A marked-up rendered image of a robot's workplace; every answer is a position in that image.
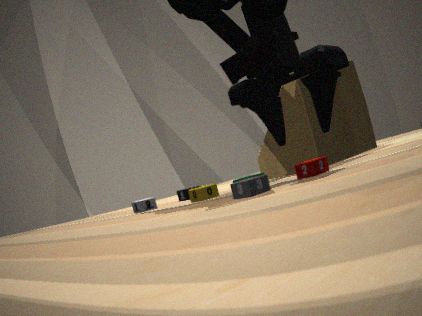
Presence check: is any red block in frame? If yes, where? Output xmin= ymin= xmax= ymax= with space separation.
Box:
xmin=294 ymin=156 xmax=329 ymax=180

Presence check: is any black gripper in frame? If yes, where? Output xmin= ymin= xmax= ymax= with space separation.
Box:
xmin=228 ymin=23 xmax=349 ymax=146

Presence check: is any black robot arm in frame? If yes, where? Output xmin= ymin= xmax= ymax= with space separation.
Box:
xmin=168 ymin=0 xmax=289 ymax=85

